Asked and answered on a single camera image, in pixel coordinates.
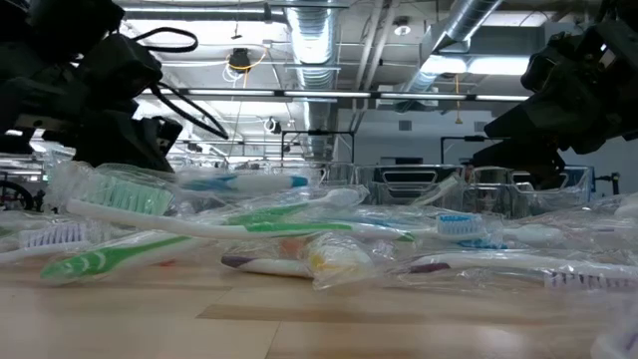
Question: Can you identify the green white toothbrush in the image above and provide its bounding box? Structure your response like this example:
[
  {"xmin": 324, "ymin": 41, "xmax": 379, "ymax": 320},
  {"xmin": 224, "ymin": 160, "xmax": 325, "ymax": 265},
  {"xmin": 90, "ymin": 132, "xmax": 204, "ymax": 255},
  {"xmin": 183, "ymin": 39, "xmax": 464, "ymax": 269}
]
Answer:
[
  {"xmin": 226, "ymin": 186, "xmax": 371, "ymax": 226},
  {"xmin": 64, "ymin": 177, "xmax": 418, "ymax": 244},
  {"xmin": 411, "ymin": 173, "xmax": 464, "ymax": 208},
  {"xmin": 39, "ymin": 233, "xmax": 205, "ymax": 286}
]

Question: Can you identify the black ceiling cable reel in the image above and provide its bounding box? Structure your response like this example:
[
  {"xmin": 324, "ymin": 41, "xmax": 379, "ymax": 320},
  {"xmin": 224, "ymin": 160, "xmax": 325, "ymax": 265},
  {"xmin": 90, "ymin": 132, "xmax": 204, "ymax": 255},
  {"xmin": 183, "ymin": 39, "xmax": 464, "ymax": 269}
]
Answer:
[{"xmin": 226, "ymin": 47, "xmax": 253, "ymax": 75}]

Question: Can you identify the yellow hanging cord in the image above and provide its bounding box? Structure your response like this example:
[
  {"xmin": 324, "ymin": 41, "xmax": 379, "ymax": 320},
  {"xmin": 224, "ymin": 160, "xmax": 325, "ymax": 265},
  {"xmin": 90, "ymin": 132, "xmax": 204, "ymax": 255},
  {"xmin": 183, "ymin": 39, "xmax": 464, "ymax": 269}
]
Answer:
[{"xmin": 452, "ymin": 73, "xmax": 464, "ymax": 126}]

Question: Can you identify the round ceiling fixture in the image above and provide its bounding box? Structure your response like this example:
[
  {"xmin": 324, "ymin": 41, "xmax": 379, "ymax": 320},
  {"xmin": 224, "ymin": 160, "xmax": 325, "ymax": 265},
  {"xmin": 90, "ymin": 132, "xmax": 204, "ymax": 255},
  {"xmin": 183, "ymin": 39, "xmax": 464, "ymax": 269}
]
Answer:
[{"xmin": 392, "ymin": 15, "xmax": 413, "ymax": 37}]

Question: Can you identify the black stand frame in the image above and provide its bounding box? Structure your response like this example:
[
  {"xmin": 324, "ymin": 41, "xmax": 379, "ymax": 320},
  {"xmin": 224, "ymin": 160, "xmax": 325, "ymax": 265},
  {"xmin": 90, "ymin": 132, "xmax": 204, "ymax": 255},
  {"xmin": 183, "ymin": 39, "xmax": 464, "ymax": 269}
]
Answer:
[{"xmin": 440, "ymin": 134, "xmax": 492, "ymax": 167}]

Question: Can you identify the blue panel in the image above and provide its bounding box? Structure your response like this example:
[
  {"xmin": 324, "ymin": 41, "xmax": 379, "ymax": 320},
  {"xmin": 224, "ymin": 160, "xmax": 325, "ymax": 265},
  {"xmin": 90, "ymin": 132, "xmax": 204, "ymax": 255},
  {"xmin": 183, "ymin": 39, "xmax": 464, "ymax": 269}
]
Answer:
[{"xmin": 586, "ymin": 167, "xmax": 598, "ymax": 206}]

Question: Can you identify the round silver air duct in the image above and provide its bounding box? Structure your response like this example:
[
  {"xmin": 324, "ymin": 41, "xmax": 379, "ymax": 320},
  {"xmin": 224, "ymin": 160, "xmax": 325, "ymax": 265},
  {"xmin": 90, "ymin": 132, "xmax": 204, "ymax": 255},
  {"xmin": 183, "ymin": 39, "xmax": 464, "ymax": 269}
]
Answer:
[{"xmin": 284, "ymin": 0, "xmax": 341, "ymax": 162}]

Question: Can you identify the slanted silver air duct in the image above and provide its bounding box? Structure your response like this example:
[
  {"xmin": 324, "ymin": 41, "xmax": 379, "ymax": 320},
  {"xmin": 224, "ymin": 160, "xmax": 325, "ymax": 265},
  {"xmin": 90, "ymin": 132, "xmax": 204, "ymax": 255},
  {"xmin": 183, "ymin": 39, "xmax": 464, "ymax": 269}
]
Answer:
[{"xmin": 398, "ymin": 0, "xmax": 504, "ymax": 114}]

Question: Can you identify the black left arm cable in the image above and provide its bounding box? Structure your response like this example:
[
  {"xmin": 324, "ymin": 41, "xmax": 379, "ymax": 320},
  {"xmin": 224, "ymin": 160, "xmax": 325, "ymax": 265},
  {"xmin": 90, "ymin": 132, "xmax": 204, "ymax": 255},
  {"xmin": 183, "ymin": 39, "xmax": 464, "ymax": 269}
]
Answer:
[{"xmin": 130, "ymin": 26, "xmax": 231, "ymax": 142}]

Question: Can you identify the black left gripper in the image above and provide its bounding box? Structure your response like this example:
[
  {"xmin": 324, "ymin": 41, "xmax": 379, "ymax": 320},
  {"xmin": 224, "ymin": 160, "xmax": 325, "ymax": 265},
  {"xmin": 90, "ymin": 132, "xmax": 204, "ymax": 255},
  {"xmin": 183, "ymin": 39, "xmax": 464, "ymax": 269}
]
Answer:
[{"xmin": 16, "ymin": 98, "xmax": 184, "ymax": 175}]

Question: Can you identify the horizontal light bar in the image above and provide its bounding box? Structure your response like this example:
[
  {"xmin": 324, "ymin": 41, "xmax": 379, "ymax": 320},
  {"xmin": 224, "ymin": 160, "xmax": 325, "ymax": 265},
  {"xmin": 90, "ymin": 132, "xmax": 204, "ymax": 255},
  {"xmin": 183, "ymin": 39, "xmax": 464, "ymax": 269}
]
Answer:
[{"xmin": 139, "ymin": 87, "xmax": 532, "ymax": 104}]

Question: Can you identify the bright ceiling light panel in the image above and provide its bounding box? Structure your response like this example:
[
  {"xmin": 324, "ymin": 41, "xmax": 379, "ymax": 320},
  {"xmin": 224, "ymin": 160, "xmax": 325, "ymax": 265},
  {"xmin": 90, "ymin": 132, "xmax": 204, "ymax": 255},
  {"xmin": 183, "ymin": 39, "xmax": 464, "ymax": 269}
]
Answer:
[{"xmin": 421, "ymin": 53, "xmax": 530, "ymax": 77}]

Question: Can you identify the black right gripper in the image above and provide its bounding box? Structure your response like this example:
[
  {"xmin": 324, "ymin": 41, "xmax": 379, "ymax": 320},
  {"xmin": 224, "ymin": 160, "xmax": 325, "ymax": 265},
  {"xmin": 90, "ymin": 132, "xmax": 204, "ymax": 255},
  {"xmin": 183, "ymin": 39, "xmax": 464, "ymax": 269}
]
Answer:
[{"xmin": 471, "ymin": 20, "xmax": 638, "ymax": 191}]

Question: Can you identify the purple white wrapped toothbrush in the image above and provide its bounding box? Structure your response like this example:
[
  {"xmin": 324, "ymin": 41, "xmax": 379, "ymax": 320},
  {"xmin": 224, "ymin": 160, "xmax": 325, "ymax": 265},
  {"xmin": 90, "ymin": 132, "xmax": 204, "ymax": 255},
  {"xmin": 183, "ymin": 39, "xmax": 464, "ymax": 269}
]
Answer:
[
  {"xmin": 220, "ymin": 253, "xmax": 316, "ymax": 279},
  {"xmin": 406, "ymin": 250, "xmax": 638, "ymax": 294},
  {"xmin": 0, "ymin": 221, "xmax": 104, "ymax": 265}
]

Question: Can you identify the black wheel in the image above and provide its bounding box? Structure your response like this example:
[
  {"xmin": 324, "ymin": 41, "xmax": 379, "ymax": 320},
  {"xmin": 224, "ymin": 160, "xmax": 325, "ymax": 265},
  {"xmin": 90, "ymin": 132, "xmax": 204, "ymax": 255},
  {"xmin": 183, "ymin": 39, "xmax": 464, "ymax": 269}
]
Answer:
[{"xmin": 0, "ymin": 179, "xmax": 35, "ymax": 211}]

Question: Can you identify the blue white toothbrush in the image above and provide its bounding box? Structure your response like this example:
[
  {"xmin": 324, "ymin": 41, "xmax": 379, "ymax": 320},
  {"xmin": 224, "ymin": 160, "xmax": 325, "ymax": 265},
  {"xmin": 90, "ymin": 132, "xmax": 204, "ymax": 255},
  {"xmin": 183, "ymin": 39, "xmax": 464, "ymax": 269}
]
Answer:
[
  {"xmin": 179, "ymin": 173, "xmax": 311, "ymax": 194},
  {"xmin": 348, "ymin": 212, "xmax": 488, "ymax": 241},
  {"xmin": 456, "ymin": 237, "xmax": 509, "ymax": 250}
]

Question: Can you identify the clear plastic bin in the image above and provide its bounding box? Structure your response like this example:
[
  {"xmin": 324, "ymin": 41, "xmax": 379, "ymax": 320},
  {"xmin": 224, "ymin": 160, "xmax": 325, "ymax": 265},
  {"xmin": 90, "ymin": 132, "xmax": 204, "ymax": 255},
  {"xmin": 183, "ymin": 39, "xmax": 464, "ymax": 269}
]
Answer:
[
  {"xmin": 354, "ymin": 163, "xmax": 466, "ymax": 206},
  {"xmin": 464, "ymin": 165, "xmax": 593, "ymax": 220},
  {"xmin": 248, "ymin": 159, "xmax": 358, "ymax": 191},
  {"xmin": 166, "ymin": 152, "xmax": 235, "ymax": 175}
]

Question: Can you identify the orange white wrapped toothbrush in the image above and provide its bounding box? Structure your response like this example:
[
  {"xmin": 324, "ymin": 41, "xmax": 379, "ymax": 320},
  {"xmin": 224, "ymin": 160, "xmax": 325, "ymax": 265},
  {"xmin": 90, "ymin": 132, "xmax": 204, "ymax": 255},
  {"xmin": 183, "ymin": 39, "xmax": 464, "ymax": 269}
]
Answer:
[{"xmin": 276, "ymin": 232, "xmax": 378, "ymax": 291}]

